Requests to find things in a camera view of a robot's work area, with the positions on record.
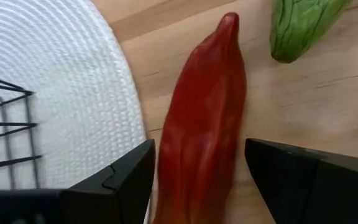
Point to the white round plate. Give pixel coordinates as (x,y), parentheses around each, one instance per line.
(73,77)

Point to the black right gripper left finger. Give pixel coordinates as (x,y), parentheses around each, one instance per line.
(104,199)

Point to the green cucumber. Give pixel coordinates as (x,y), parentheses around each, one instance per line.
(300,28)

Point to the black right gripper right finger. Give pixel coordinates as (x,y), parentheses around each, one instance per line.
(315,186)

